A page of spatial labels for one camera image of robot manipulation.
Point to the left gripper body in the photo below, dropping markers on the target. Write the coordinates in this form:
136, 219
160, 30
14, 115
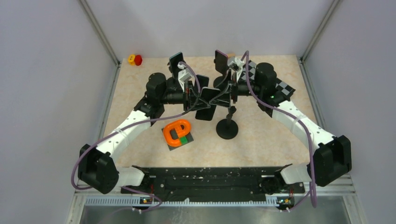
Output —
188, 101

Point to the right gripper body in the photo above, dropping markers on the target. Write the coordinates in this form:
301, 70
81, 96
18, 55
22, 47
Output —
233, 93

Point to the black phone with purple edge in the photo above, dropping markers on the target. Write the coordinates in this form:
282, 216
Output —
221, 62

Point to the teal edged black phone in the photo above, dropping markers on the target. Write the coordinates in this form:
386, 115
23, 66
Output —
173, 64

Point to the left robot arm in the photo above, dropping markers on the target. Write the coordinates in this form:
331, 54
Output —
164, 98

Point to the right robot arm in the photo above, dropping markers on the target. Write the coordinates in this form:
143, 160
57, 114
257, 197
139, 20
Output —
330, 156

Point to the green building brick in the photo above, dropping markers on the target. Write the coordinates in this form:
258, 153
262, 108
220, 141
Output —
183, 140

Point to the black grey chessboard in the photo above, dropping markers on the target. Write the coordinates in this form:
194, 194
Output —
264, 81

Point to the red toy block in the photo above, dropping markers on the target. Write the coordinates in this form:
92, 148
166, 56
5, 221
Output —
138, 60

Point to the yellow toy block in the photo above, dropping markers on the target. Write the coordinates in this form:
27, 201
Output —
131, 59

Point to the orange plastic ring toy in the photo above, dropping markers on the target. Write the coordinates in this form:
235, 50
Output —
182, 128

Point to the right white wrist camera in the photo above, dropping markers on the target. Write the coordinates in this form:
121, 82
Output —
236, 65

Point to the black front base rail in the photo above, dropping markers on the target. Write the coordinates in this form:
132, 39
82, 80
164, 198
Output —
198, 185

